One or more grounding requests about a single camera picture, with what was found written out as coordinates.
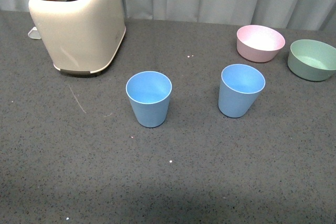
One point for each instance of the blue cup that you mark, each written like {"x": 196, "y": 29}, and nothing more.
{"x": 149, "y": 95}
{"x": 239, "y": 88}

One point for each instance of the pink bowl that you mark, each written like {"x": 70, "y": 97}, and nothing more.
{"x": 258, "y": 43}

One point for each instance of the cream toaster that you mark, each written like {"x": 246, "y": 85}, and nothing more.
{"x": 81, "y": 36}

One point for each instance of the green bowl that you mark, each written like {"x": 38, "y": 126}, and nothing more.
{"x": 311, "y": 59}

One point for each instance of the white toaster lever knob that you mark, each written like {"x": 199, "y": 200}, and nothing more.
{"x": 34, "y": 34}

